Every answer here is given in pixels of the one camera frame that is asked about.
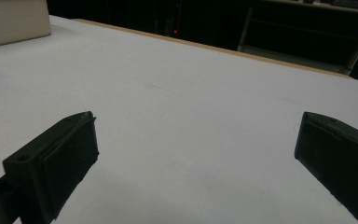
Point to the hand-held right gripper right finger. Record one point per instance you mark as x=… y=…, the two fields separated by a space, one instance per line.
x=338 y=155

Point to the grey metal shelf frame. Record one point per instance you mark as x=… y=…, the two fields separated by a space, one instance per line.
x=304 y=34

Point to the beige box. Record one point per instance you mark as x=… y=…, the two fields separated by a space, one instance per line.
x=12 y=21

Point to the dark device with red light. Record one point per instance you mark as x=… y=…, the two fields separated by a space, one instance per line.
x=171 y=23

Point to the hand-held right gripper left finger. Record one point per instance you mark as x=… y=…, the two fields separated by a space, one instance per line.
x=52 y=168

